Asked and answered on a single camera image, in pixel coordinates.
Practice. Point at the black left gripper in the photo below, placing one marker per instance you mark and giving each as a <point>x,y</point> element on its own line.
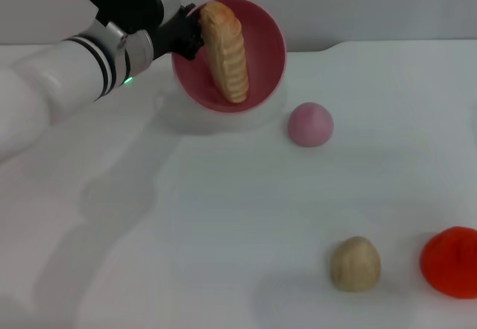
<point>179,34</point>

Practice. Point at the ridged orange bread loaf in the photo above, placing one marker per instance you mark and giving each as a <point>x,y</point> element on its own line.
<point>227,53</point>

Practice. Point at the pink plastic bowl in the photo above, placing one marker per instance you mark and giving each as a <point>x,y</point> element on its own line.
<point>257,56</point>

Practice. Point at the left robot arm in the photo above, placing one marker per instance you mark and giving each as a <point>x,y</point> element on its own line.
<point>56,79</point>

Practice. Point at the pink round bun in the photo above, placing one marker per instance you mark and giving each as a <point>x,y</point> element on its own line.
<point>310,124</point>

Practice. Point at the beige round bun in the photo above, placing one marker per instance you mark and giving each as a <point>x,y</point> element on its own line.
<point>356,265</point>

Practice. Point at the orange-red swirl bun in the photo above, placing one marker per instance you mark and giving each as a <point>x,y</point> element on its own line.
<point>451,263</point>

